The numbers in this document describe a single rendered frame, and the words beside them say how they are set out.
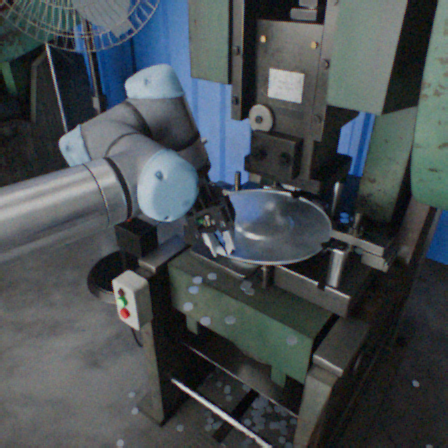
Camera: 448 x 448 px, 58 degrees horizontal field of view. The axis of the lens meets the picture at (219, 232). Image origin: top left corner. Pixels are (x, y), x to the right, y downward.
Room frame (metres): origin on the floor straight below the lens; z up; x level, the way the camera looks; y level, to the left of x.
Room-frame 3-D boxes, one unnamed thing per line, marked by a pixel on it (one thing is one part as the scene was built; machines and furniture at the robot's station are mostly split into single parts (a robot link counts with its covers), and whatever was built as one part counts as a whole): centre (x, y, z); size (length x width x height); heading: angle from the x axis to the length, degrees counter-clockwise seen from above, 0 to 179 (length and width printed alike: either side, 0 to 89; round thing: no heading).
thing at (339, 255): (0.63, -0.24, 0.75); 0.03 x 0.03 x 0.10; 53
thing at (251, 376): (0.84, -0.18, 0.31); 0.43 x 0.42 x 0.01; 53
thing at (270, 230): (0.74, -0.10, 0.78); 0.29 x 0.29 x 0.01
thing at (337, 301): (0.84, -0.17, 0.67); 0.45 x 0.30 x 0.06; 53
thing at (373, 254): (0.73, -0.31, 0.76); 0.17 x 0.06 x 0.10; 53
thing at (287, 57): (0.80, -0.15, 1.04); 0.17 x 0.15 x 0.30; 143
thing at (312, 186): (0.84, -0.18, 0.86); 0.20 x 0.16 x 0.05; 53
